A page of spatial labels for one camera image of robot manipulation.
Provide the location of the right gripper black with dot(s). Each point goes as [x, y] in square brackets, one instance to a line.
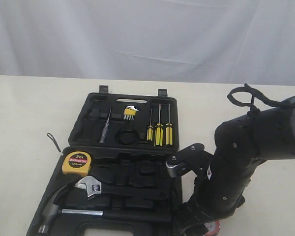
[207, 204]

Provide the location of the electrical tape roll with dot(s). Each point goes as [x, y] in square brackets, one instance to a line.
[213, 228]

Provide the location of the yellow tape measure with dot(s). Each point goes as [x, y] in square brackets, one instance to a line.
[73, 163]

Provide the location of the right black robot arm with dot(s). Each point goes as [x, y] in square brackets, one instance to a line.
[242, 144]

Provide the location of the black plastic tool case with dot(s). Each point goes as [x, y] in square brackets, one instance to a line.
[125, 159]

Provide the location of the right yellow black screwdriver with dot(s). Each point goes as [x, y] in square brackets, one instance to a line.
[169, 129]

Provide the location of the middle yellow black screwdriver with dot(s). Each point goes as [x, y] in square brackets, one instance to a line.
[158, 140]

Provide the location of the small yellow black screwdriver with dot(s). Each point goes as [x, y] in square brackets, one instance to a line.
[150, 128]

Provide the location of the yellow hex key set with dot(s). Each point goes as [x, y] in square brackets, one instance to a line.
[129, 113]

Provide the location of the adjustable wrench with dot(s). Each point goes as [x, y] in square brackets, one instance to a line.
[94, 187]

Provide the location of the white backdrop curtain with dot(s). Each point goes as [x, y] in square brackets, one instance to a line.
[214, 41]

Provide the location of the claw hammer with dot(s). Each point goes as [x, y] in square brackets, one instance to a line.
[52, 209]

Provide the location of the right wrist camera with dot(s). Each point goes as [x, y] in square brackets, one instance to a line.
[192, 158]

